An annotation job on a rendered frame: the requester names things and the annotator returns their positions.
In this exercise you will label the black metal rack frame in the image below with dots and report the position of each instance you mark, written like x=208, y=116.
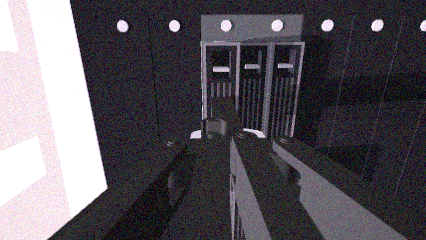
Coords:
x=362, y=93

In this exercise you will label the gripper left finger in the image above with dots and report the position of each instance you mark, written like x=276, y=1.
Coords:
x=140, y=204

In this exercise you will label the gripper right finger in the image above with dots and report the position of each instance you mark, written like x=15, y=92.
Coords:
x=343, y=205

